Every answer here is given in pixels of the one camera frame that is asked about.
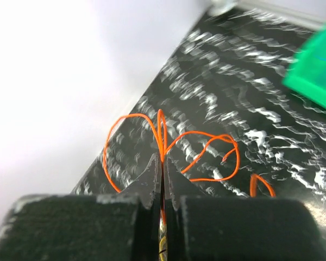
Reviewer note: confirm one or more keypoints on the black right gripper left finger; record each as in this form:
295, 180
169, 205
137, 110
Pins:
121, 226

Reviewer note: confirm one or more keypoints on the black marbled mat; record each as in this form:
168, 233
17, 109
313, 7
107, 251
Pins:
223, 86

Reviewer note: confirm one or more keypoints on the green bin far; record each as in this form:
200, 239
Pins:
307, 75

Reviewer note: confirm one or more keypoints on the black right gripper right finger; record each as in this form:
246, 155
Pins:
202, 227

